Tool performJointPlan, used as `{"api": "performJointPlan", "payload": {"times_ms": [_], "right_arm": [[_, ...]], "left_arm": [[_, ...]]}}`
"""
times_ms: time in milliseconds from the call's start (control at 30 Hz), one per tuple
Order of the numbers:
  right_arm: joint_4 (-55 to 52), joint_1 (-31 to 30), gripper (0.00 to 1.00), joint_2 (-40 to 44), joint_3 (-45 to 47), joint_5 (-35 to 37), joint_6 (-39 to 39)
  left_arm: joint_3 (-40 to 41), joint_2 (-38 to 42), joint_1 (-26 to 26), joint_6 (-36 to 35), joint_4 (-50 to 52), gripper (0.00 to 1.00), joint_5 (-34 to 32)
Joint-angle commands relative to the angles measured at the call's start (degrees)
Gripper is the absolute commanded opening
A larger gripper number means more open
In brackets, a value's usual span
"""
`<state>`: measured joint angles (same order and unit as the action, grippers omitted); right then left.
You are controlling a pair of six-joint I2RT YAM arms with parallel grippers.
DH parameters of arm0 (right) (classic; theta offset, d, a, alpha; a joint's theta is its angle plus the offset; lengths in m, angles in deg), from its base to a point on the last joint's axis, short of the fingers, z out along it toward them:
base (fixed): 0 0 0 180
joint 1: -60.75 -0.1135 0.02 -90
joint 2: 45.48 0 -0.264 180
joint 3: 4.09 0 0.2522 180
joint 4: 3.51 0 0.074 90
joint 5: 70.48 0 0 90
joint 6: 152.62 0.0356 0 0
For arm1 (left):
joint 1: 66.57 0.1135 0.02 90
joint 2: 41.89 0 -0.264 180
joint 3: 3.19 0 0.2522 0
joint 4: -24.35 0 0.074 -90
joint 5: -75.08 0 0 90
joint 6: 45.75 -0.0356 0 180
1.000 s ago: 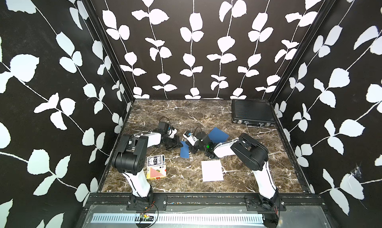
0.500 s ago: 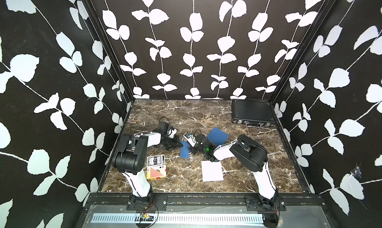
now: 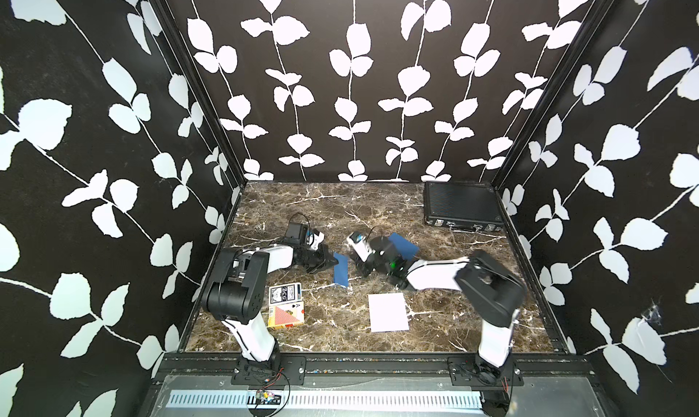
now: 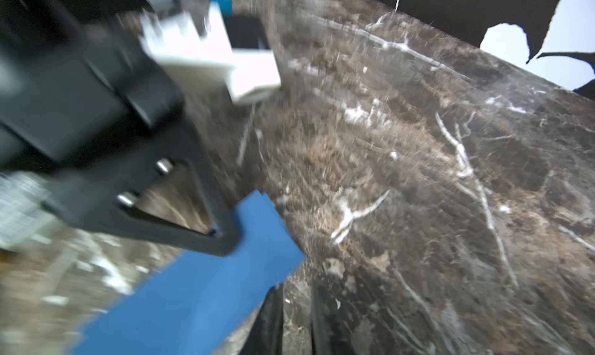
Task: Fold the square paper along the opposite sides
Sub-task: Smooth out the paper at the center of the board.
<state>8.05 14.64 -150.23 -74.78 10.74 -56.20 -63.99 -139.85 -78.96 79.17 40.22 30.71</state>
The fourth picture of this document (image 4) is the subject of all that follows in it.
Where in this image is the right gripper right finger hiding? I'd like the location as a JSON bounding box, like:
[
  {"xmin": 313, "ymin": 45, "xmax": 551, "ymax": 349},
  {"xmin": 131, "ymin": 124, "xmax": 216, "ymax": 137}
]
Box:
[{"xmin": 311, "ymin": 285, "xmax": 356, "ymax": 355}]

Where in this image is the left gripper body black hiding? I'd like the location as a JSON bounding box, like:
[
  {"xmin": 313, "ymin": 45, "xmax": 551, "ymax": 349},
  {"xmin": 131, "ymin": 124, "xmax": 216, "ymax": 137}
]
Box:
[{"xmin": 1, "ymin": 0, "xmax": 184, "ymax": 171}]

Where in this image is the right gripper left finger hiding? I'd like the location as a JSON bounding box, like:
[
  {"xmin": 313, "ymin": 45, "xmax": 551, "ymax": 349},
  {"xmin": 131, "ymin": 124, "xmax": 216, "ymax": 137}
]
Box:
[{"xmin": 239, "ymin": 284, "xmax": 284, "ymax": 355}]

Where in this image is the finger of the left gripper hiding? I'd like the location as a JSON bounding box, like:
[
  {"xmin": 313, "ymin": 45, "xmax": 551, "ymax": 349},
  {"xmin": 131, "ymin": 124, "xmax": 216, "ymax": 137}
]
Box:
[{"xmin": 43, "ymin": 117, "xmax": 240, "ymax": 257}]

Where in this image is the blue square paper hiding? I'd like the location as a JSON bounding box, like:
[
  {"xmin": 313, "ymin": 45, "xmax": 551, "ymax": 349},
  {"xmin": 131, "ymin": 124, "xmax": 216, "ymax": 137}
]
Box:
[{"xmin": 69, "ymin": 191, "xmax": 305, "ymax": 355}]

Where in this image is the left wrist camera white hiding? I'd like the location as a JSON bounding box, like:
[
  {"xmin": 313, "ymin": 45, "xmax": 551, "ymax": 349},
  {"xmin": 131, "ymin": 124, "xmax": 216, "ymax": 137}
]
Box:
[{"xmin": 140, "ymin": 0, "xmax": 281, "ymax": 105}]

